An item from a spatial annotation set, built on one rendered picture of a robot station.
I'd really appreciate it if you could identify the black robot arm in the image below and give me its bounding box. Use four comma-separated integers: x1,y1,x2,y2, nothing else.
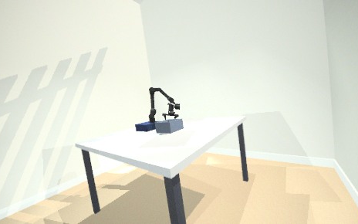
148,87,180,123

